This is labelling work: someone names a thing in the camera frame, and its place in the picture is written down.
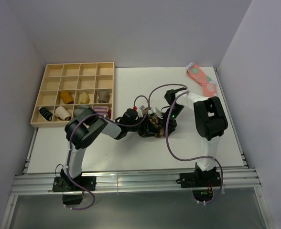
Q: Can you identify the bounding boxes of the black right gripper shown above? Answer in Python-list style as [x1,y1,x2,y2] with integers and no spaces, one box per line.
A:
[158,104,184,137]

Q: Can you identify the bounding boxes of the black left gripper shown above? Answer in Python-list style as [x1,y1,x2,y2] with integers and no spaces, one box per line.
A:
[127,115,160,138]

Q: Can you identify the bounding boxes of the brown argyle sock pair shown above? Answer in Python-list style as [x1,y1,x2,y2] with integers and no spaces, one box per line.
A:
[149,114,167,138]

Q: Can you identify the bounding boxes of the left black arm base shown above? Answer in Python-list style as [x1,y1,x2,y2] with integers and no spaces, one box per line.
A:
[52,176,97,192]

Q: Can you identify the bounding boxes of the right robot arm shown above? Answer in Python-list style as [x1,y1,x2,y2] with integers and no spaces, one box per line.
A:
[164,88,228,186]

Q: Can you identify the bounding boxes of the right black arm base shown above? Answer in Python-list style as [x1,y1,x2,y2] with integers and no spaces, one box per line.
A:
[175,170,222,188]

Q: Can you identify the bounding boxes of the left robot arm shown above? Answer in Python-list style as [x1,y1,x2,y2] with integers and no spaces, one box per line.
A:
[63,105,158,190]

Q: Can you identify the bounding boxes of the purple striped rolled sock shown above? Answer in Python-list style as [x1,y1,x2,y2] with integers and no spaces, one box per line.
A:
[93,106,112,118]

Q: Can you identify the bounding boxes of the grey beige rolled sock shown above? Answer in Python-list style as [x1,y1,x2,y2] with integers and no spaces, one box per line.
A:
[97,90,110,103]

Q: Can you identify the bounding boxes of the pale yellow rolled sock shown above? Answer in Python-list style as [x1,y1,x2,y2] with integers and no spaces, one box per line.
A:
[80,92,90,104]

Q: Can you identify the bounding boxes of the pink patterned sock pair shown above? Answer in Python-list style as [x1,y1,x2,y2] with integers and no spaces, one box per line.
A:
[186,62,217,97]

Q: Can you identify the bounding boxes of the grey blue rolled sock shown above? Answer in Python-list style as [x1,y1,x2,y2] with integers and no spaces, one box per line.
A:
[73,107,84,116]

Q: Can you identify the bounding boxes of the mustard rolled sock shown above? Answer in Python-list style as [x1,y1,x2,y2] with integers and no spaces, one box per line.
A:
[60,91,74,104]

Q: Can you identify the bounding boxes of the cream rolled sock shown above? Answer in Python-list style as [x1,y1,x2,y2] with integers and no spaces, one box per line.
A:
[54,106,71,121]

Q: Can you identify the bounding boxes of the wooden compartment tray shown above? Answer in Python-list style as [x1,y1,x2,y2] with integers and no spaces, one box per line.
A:
[31,62,115,127]

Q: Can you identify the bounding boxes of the black white striped rolled sock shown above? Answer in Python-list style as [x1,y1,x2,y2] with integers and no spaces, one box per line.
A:
[39,107,53,122]

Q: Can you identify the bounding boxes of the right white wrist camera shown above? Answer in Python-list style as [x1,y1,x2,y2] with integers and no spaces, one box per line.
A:
[152,107,163,119]

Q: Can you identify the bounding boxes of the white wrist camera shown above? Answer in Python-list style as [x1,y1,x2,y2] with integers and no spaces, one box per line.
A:
[152,107,163,119]
[136,105,153,118]

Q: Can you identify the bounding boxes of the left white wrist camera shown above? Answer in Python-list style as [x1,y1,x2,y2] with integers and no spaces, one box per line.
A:
[136,105,153,118]

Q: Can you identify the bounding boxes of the black box under rail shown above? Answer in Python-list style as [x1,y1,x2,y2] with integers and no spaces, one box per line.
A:
[62,194,83,206]

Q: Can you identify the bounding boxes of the aluminium rail frame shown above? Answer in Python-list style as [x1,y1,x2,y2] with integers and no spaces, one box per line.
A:
[0,68,275,229]

